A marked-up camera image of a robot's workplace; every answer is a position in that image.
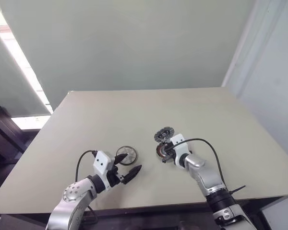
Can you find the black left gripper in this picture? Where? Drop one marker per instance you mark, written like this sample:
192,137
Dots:
114,178

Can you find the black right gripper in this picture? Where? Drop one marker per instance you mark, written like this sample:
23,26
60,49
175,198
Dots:
171,157

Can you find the copper wound spoked rotor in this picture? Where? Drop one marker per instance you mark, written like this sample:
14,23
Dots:
160,151

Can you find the round silver disc wheel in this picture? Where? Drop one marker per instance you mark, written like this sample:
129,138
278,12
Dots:
127,155

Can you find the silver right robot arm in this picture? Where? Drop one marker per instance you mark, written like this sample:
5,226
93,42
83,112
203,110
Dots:
206,179

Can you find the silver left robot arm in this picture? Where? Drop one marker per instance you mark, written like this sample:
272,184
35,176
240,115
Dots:
72,203

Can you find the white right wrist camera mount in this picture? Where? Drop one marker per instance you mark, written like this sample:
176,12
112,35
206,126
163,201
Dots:
180,147

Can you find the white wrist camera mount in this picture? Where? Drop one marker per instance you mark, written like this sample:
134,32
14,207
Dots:
180,147
102,163

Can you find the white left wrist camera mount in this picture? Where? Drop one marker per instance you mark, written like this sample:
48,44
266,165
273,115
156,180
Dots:
102,163

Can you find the dark table frame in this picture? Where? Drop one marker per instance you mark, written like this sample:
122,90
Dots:
134,216

